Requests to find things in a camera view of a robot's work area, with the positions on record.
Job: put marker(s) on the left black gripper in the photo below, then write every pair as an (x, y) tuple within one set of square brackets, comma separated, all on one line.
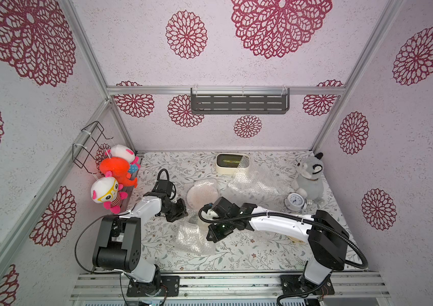
[(182, 213)]

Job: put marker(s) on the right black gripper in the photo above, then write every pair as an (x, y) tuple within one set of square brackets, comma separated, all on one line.
[(218, 230)]

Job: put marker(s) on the bubble wrap sheet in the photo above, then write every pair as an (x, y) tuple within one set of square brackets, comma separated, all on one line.
[(257, 184)]

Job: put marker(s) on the cream dinner plate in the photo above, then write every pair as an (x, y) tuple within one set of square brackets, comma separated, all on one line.
[(299, 240)]

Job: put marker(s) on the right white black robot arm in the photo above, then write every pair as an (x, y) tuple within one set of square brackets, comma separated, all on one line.
[(324, 235)]

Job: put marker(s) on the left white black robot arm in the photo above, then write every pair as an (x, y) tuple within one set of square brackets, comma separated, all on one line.
[(119, 241)]

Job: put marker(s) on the pink plate in bubble wrap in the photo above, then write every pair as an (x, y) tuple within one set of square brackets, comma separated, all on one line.
[(202, 193)]

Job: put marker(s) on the cream box with dark lid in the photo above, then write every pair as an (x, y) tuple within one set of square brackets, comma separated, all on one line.
[(228, 163)]

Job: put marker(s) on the red octopus plush toy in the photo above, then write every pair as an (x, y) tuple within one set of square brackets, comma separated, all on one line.
[(118, 168)]

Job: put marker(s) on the white plush with yellow glasses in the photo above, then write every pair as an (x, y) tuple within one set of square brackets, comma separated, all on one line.
[(108, 191)]

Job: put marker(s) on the white pink plush top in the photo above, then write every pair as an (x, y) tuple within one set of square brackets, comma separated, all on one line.
[(127, 154)]

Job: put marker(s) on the small white round clock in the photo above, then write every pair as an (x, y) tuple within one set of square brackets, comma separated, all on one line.
[(295, 202)]

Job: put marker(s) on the grey raccoon plush toy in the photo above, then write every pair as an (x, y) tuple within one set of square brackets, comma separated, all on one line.
[(309, 182)]

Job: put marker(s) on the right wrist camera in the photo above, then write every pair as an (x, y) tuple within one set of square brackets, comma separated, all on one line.
[(225, 209)]

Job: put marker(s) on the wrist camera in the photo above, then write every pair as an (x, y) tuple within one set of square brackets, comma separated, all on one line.
[(165, 187), (225, 209)]

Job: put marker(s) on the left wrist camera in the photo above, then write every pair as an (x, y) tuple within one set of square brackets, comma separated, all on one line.
[(165, 187)]

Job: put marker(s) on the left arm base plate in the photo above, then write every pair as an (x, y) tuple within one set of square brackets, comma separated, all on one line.
[(162, 286)]

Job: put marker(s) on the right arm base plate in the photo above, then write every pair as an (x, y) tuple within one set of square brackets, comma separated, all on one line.
[(297, 286)]

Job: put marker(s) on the black wire wall basket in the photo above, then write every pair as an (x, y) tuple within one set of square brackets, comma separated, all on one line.
[(83, 152)]

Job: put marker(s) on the grey metal wall shelf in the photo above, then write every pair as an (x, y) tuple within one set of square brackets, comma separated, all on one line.
[(239, 104)]

